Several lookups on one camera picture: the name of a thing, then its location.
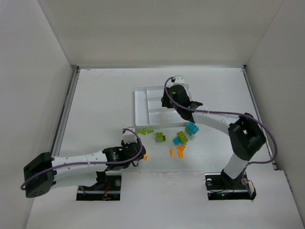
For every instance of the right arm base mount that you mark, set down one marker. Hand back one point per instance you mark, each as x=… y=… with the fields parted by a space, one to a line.
x=239 y=189

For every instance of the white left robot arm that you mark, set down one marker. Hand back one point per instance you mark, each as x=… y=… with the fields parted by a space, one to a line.
x=46 y=172

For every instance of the teal and green duplo stack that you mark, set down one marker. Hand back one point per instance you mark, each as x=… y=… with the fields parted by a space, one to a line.
x=191 y=128

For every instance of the green duplo brick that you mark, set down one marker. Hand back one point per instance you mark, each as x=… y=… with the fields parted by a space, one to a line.
x=183 y=138

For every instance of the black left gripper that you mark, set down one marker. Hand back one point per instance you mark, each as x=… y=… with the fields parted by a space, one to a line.
x=138 y=150

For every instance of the orange lego pieces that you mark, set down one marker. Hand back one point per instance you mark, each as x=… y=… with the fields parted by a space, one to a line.
x=180 y=151

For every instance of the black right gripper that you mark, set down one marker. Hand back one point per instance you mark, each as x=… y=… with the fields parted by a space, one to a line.
x=167 y=100

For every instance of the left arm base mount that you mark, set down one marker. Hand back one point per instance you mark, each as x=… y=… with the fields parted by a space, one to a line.
x=108 y=189

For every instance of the teal duplo brick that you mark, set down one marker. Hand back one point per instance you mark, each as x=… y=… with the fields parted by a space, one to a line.
x=177 y=141

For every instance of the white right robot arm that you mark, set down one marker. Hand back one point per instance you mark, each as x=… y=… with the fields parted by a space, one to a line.
x=245 y=135

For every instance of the green duplo stack blue stripe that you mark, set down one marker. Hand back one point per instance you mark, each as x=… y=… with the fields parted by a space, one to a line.
x=160 y=137

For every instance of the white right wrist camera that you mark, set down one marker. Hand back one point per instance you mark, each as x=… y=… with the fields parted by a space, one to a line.
x=178 y=79

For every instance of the small green lego pieces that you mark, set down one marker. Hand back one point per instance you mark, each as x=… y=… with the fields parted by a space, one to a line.
x=144 y=131

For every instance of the white divided tray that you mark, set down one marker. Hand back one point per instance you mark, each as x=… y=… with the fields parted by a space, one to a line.
x=149 y=111

